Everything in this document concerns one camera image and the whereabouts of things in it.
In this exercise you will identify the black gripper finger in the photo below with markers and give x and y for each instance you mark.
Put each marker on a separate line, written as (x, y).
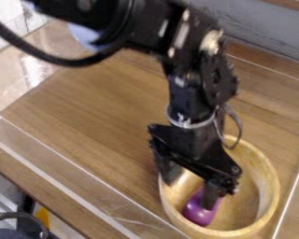
(213, 193)
(170, 170)

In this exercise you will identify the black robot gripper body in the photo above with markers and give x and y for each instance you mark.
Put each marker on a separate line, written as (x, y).
(201, 145)

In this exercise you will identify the purple toy eggplant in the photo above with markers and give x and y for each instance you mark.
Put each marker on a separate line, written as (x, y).
(196, 212)

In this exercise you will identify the brown wooden bowl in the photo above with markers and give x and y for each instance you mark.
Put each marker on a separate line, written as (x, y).
(245, 213)

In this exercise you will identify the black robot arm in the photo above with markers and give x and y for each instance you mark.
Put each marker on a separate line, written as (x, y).
(184, 36)

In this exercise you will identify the clear acrylic tray wall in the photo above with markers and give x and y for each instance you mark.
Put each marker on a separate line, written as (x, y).
(74, 139)

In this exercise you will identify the black clamp with cable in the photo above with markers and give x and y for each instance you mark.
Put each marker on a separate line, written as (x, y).
(30, 227)

